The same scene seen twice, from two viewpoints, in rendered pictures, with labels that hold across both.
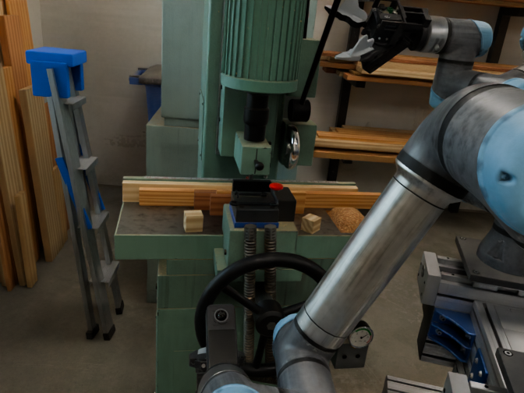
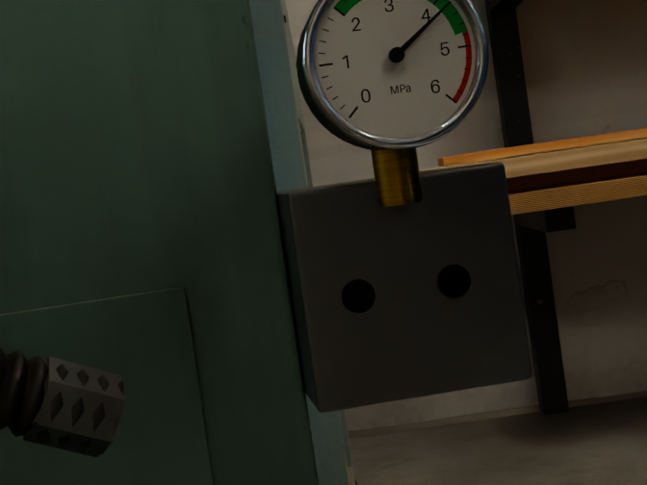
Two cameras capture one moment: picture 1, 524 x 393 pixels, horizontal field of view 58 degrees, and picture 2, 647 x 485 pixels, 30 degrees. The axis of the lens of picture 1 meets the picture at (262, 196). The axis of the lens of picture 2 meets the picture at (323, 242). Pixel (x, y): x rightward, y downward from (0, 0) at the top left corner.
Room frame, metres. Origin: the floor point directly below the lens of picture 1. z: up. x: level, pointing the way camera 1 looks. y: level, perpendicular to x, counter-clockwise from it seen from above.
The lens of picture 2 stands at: (0.53, -0.27, 0.62)
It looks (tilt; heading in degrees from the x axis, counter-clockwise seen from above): 3 degrees down; 5
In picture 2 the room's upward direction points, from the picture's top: 8 degrees counter-clockwise
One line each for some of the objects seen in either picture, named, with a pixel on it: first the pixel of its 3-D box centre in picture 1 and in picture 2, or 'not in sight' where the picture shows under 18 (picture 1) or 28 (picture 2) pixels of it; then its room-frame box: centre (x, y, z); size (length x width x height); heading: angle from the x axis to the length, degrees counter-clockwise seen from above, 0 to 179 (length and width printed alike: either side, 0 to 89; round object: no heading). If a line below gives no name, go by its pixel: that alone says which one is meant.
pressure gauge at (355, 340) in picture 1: (358, 335); (390, 88); (0.95, -0.27, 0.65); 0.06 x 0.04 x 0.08; 102
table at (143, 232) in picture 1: (249, 235); not in sight; (0.99, 0.02, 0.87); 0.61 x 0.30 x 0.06; 102
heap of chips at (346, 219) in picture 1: (349, 216); not in sight; (1.06, -0.22, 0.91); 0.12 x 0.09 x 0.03; 12
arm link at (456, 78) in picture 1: (456, 86); not in sight; (1.08, -0.41, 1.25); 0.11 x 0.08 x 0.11; 32
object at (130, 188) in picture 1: (244, 193); not in sight; (1.12, 0.04, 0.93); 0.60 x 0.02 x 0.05; 102
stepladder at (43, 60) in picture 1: (81, 201); not in sight; (1.72, 0.72, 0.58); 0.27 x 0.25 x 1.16; 94
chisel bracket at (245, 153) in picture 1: (252, 155); not in sight; (1.12, 0.03, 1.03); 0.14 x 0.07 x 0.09; 12
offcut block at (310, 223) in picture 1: (310, 223); not in sight; (0.99, -0.12, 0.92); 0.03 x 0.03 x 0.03; 55
